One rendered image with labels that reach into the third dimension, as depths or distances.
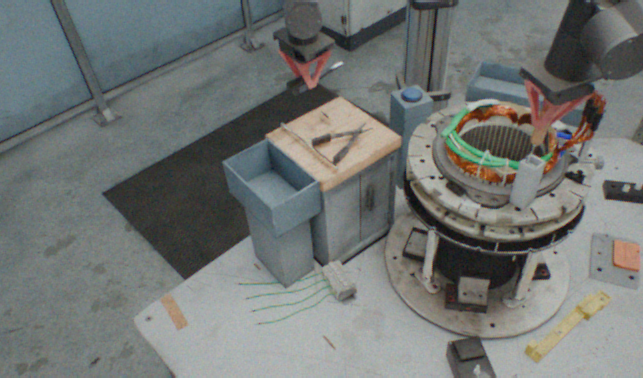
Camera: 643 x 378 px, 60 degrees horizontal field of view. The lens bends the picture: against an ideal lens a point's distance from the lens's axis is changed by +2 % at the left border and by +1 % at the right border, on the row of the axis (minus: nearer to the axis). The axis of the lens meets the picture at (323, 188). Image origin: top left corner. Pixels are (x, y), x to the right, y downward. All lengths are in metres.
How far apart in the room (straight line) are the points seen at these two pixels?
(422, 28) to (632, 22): 0.75
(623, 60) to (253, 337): 0.82
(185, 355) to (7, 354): 1.27
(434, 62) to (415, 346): 0.70
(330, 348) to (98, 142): 2.17
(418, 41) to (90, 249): 1.68
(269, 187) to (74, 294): 1.41
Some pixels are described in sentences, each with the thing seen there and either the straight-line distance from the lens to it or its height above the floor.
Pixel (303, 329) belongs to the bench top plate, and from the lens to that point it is 1.14.
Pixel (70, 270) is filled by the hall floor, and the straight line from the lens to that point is 2.48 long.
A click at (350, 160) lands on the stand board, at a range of 1.04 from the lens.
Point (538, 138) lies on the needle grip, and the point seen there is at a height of 1.24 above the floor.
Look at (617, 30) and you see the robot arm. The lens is 0.68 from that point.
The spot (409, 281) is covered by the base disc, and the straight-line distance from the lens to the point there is 1.18.
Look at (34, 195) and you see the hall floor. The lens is 2.89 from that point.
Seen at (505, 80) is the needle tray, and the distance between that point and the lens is 1.35.
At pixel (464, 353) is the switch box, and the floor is 0.84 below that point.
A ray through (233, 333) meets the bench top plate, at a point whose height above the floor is 0.78.
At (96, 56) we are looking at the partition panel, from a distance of 3.06.
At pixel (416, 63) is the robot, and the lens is 1.42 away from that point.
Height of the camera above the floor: 1.76
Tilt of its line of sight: 45 degrees down
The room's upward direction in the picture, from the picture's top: 4 degrees counter-clockwise
